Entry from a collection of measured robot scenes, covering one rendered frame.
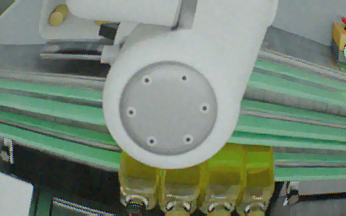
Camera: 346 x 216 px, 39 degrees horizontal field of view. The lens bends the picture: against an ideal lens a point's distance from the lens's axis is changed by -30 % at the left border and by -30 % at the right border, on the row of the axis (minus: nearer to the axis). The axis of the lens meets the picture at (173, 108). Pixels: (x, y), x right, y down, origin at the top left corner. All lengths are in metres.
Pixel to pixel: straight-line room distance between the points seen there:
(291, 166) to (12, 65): 0.57
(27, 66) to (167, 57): 0.73
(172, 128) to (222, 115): 0.03
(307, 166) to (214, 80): 0.72
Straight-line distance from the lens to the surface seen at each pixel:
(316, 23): 1.10
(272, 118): 0.98
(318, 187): 1.16
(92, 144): 1.02
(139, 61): 0.34
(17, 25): 1.15
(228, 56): 0.34
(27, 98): 0.99
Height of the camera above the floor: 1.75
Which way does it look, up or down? 59 degrees down
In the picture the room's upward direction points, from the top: 174 degrees counter-clockwise
